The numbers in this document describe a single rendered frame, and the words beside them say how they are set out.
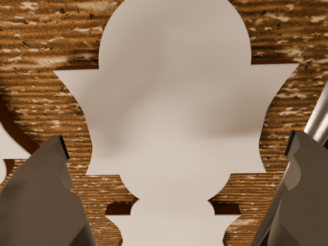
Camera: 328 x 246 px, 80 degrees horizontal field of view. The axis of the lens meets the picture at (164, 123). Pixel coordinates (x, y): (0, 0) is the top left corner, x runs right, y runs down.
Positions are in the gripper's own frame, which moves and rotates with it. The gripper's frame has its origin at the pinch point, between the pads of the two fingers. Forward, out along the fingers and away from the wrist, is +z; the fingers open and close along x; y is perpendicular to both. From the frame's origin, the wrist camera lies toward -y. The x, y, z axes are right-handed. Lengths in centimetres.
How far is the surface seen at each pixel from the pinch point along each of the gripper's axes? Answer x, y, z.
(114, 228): -6.6, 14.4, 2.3
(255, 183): 7.0, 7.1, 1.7
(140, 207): -3.0, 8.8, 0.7
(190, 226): 1.5, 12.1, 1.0
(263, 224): 10.9, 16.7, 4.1
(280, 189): 11.0, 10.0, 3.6
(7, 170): -12.9, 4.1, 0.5
